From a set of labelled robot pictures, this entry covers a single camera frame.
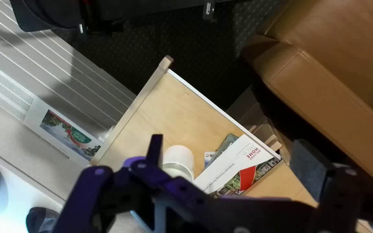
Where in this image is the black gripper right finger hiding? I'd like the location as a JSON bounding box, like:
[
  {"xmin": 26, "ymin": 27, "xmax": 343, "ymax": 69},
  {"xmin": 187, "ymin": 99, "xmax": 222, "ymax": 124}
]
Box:
[{"xmin": 289, "ymin": 138, "xmax": 347, "ymax": 204}]

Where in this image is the white cup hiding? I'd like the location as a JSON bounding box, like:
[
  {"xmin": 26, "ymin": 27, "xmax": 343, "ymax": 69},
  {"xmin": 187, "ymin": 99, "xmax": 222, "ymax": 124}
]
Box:
[{"xmin": 162, "ymin": 143, "xmax": 197, "ymax": 182}]

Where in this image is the colourful printed card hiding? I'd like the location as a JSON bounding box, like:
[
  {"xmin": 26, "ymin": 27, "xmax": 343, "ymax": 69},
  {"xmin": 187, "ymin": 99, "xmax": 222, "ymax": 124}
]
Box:
[{"xmin": 22, "ymin": 98, "xmax": 106, "ymax": 165}]

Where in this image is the white envelope with red print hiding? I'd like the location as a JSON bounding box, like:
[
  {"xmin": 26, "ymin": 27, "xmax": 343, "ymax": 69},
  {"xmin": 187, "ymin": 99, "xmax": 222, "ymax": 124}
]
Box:
[{"xmin": 193, "ymin": 133, "xmax": 276, "ymax": 194}]

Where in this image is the black bulky equipment case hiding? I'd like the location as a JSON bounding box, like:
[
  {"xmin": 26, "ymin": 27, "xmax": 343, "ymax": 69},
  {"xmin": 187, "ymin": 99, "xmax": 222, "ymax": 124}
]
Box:
[{"xmin": 9, "ymin": 0, "xmax": 249, "ymax": 36}]

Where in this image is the white slatted heater unit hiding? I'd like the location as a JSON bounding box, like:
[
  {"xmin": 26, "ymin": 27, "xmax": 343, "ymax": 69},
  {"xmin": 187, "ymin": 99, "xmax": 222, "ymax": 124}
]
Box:
[{"xmin": 0, "ymin": 0, "xmax": 137, "ymax": 146}]

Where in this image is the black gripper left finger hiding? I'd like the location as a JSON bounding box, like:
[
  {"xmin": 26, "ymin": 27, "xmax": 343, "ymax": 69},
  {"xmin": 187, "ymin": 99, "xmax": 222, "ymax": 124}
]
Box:
[{"xmin": 145, "ymin": 133, "xmax": 166, "ymax": 169}]

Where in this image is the small dark round object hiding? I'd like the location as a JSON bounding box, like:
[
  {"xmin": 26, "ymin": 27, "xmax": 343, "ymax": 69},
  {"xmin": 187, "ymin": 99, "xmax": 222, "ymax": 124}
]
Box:
[{"xmin": 25, "ymin": 205, "xmax": 62, "ymax": 233}]

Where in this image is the light wooden cabinet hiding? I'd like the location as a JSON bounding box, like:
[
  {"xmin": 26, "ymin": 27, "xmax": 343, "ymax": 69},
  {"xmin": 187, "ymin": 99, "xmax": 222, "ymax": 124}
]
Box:
[{"xmin": 246, "ymin": 160, "xmax": 373, "ymax": 233}]

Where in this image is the small wooden table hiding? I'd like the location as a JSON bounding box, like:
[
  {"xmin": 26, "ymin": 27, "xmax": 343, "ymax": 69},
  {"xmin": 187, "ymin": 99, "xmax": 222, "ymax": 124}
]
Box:
[{"xmin": 90, "ymin": 54, "xmax": 321, "ymax": 217}]

